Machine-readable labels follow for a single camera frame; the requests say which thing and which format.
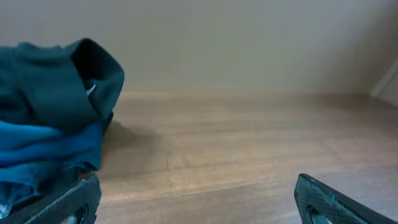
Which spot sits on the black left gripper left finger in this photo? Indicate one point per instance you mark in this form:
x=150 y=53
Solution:
x=79 y=200

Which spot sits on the blue clothes pile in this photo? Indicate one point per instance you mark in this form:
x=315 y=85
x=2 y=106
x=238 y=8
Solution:
x=37 y=159

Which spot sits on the black t-shirt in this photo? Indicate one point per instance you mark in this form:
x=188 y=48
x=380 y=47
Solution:
x=66 y=88

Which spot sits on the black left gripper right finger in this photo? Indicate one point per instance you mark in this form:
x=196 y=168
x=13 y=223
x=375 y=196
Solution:
x=318 y=203

